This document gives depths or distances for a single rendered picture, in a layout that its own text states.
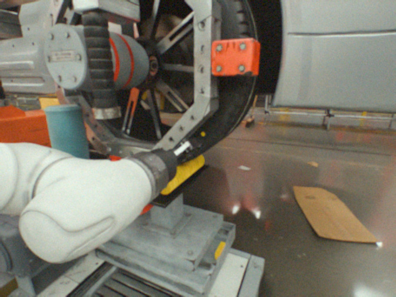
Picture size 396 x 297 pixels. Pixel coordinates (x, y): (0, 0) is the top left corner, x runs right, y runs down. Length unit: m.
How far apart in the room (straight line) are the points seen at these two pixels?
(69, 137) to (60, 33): 0.25
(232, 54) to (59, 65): 0.36
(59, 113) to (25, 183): 0.30
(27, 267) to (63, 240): 0.61
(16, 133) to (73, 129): 0.36
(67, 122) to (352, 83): 0.68
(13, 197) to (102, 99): 0.18
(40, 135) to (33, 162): 0.64
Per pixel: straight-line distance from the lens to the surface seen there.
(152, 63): 0.79
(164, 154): 0.44
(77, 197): 0.30
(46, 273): 1.15
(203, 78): 0.52
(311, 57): 0.59
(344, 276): 1.26
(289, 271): 1.18
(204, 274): 0.88
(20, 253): 0.87
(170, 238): 0.92
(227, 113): 0.59
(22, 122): 1.01
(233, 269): 1.02
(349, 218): 1.66
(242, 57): 0.49
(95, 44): 0.39
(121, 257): 1.00
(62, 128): 0.67
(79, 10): 0.41
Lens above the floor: 0.81
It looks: 18 degrees down
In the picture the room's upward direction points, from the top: straight up
